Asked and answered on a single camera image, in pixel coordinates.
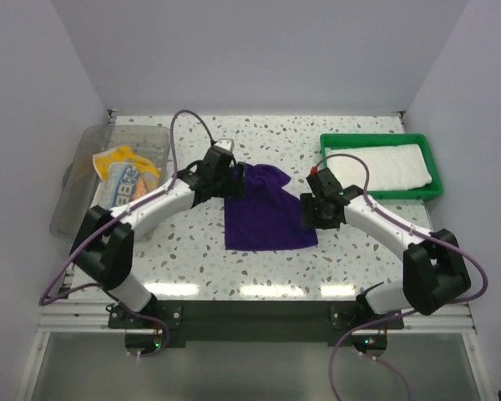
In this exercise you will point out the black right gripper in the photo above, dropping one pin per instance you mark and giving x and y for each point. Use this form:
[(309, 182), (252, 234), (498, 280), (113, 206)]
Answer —
[(309, 220)]

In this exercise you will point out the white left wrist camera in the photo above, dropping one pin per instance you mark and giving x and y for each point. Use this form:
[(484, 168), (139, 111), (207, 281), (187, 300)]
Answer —
[(226, 144)]

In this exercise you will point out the aluminium frame rail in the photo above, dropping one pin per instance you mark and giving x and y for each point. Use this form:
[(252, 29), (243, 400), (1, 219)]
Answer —
[(71, 316)]

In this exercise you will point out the clear grey plastic bin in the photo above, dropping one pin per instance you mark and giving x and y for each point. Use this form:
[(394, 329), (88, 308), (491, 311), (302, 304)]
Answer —
[(80, 183)]

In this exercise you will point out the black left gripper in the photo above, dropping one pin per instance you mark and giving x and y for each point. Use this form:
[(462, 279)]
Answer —
[(234, 188)]

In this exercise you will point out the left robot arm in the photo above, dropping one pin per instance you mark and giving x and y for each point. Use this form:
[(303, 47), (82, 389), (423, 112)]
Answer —
[(104, 246)]

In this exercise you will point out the white towel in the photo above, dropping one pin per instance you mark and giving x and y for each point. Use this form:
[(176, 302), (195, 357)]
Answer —
[(399, 167)]

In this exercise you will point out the colourful patterned towel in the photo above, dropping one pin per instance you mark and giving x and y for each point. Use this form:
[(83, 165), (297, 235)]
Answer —
[(124, 177)]

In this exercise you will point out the purple towel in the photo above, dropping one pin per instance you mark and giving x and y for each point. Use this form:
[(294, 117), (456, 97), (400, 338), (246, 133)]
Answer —
[(267, 217)]

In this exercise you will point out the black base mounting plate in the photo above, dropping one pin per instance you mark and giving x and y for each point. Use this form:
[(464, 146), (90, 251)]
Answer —
[(181, 322)]

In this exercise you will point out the green plastic tray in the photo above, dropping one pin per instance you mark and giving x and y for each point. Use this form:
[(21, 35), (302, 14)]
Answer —
[(352, 141)]

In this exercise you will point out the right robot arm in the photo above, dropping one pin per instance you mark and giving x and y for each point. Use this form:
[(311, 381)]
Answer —
[(433, 271)]

